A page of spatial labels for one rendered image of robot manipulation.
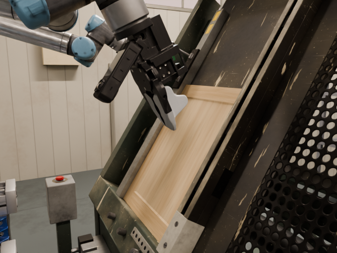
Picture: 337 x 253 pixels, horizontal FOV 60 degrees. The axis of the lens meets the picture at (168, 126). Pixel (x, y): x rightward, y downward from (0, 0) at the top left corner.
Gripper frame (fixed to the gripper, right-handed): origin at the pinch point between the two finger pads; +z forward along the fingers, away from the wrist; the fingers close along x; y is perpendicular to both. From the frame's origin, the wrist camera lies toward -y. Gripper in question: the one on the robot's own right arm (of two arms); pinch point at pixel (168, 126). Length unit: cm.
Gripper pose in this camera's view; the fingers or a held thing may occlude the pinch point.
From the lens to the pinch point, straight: 58.3
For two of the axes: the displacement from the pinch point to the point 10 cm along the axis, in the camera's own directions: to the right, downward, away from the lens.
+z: 4.1, 8.3, 3.7
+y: 7.9, -5.3, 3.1
